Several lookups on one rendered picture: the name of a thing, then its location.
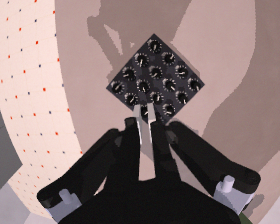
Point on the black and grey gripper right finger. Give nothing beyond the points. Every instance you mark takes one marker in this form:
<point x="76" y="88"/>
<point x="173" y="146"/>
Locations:
<point x="230" y="183"/>

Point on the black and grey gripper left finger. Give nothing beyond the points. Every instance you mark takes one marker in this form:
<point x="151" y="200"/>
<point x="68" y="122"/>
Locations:
<point x="82" y="180"/>

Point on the dark grey knob box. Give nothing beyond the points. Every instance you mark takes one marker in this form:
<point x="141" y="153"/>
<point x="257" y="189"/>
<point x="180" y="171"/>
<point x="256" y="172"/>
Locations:
<point x="144" y="87"/>

